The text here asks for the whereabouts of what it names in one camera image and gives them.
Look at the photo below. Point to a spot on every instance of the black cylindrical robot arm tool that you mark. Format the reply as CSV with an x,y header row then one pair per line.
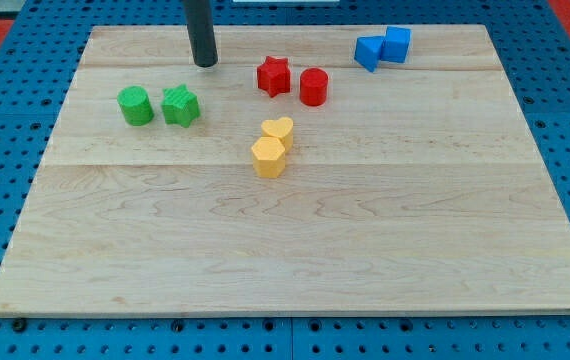
x,y
200,27

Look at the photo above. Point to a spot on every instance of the red star block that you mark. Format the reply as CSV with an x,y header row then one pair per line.
x,y
274,76

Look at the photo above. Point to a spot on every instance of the green star block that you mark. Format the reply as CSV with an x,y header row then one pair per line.
x,y
180,106

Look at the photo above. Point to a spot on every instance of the yellow hexagon block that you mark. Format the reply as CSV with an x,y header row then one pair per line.
x,y
268,157

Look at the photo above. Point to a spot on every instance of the yellow heart block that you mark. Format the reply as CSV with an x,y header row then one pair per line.
x,y
282,129

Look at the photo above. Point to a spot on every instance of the light wooden board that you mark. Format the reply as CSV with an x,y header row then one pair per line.
x,y
415,190

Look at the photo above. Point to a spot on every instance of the red cylinder block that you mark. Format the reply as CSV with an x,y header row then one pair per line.
x,y
313,87

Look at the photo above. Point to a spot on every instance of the blue triangular block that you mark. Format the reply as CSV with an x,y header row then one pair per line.
x,y
368,51

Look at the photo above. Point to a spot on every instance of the green cylinder block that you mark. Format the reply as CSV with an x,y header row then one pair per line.
x,y
135,105

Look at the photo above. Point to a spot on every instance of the blue cube block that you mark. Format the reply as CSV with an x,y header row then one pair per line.
x,y
396,44

